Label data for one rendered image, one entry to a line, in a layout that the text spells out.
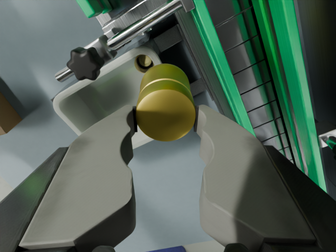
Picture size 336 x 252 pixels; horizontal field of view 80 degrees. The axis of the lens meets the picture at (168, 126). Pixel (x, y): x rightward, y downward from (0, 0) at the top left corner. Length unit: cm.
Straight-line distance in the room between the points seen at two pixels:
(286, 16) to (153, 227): 76
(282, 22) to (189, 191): 55
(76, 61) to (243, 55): 23
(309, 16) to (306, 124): 22
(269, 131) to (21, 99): 54
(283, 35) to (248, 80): 10
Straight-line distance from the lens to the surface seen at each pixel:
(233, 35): 32
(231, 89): 25
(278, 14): 26
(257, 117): 39
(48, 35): 49
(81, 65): 19
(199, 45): 32
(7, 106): 59
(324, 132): 34
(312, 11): 47
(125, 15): 30
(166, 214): 78
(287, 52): 28
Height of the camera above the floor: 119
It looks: 57 degrees down
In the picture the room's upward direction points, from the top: 178 degrees clockwise
